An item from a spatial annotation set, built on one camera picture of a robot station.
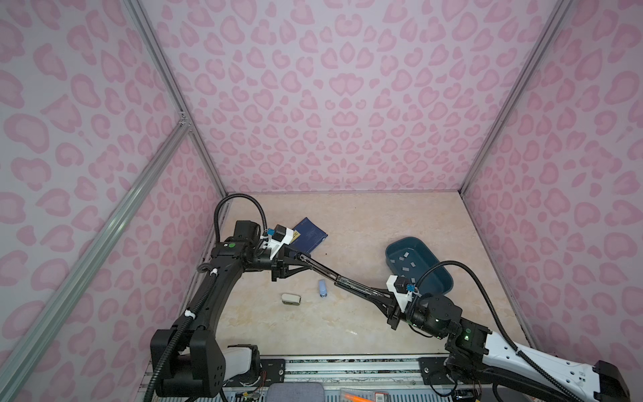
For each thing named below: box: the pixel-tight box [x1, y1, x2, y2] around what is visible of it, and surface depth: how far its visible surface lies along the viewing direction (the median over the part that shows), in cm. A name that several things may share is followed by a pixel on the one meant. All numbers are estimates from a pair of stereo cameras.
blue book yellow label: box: [289, 216, 329, 254], surface depth 106 cm
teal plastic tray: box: [385, 237, 454, 295], surface depth 97 cm
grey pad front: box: [265, 381, 325, 402], surface depth 69 cm
